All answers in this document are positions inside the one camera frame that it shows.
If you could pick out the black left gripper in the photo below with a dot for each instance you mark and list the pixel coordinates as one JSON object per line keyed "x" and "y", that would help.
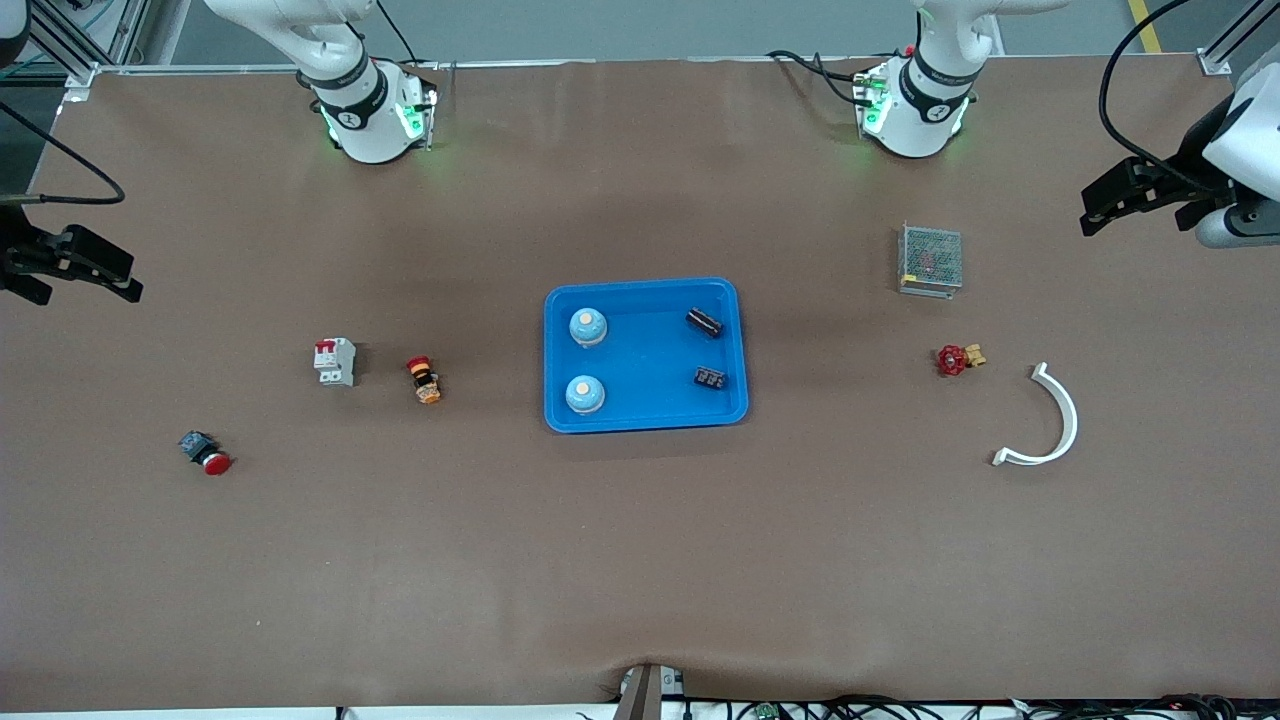
{"x": 1187, "y": 160}

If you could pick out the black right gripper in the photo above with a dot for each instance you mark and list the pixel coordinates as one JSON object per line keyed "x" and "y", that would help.
{"x": 22, "y": 248}

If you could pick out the light blue call bell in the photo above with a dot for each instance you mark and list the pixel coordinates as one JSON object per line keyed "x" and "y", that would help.
{"x": 585, "y": 394}
{"x": 588, "y": 326}

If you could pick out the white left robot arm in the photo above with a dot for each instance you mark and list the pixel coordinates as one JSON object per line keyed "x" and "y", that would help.
{"x": 930, "y": 100}

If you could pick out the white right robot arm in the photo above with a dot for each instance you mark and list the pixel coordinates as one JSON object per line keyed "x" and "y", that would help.
{"x": 360, "y": 110}

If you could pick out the red mushroom push button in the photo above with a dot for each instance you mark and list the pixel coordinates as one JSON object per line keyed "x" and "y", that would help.
{"x": 205, "y": 453}

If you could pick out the metal mesh power supply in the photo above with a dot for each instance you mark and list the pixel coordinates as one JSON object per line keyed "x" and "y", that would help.
{"x": 930, "y": 258}

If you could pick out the blue plastic tray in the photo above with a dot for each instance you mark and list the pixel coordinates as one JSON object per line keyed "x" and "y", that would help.
{"x": 650, "y": 400}

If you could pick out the brown table cover mat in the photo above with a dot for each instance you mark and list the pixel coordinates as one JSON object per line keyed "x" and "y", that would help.
{"x": 640, "y": 550}

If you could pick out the aluminium frame post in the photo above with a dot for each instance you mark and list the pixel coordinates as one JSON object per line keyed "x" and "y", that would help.
{"x": 125, "y": 30}
{"x": 1215, "y": 62}

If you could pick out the white curved plastic bracket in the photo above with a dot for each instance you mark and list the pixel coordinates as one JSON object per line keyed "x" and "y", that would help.
{"x": 1070, "y": 420}

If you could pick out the white circuit breaker red switch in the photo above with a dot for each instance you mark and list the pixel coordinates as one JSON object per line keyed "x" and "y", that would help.
{"x": 335, "y": 362}

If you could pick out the orange red emergency stop switch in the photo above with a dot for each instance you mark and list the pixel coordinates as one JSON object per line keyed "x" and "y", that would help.
{"x": 424, "y": 379}

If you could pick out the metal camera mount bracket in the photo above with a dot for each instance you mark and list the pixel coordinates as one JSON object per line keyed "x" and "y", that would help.
{"x": 648, "y": 692}

